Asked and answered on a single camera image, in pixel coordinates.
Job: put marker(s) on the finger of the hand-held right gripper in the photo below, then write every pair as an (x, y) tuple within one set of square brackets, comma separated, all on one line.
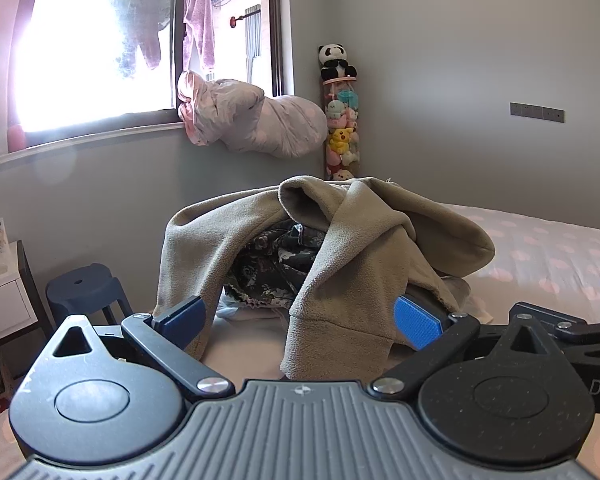
[(580, 332)]

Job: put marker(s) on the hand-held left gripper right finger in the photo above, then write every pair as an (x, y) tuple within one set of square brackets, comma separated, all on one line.
[(417, 322)]

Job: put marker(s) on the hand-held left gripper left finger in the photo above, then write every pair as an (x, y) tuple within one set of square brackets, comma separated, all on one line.
[(180, 320)]

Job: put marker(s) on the beige fleece hoodie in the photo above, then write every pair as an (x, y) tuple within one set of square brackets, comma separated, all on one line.
[(350, 260)]

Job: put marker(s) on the white cloth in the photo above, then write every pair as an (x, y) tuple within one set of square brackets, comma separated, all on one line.
[(240, 310)]

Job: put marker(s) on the bed with pink dotted sheet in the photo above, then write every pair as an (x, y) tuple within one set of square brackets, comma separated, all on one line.
[(540, 250)]

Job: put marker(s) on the dark floral garment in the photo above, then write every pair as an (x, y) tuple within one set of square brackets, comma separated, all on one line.
[(265, 265)]

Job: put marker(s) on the blue plastic stool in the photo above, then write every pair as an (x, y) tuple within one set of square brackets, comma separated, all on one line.
[(80, 285)]

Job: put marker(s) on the white nightstand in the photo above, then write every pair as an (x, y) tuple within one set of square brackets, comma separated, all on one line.
[(0, 305)]

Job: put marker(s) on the white window sill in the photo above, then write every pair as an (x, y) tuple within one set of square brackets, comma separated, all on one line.
[(80, 142)]

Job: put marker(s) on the clear tube of plush toys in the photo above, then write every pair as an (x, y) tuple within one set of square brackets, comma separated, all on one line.
[(342, 130)]

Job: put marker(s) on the rolled pale pink duvet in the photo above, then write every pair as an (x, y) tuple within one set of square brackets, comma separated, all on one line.
[(270, 120)]

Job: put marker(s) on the panda plush toy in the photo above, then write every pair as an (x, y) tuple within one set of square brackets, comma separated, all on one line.
[(336, 57)]

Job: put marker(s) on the grey striped cloth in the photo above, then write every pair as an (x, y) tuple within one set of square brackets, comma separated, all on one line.
[(252, 40)]

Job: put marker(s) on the hanging purple pants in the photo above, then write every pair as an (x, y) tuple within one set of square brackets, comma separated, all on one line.
[(200, 25)]

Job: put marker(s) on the hanging purple garment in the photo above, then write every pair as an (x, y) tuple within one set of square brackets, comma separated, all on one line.
[(147, 20)]

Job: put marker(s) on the red-capped rod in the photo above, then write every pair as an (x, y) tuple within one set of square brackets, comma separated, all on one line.
[(234, 21)]

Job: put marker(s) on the grey wall socket panel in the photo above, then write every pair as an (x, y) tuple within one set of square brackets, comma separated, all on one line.
[(535, 111)]

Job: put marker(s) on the window with dark frame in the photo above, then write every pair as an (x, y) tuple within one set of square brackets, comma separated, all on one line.
[(80, 60)]

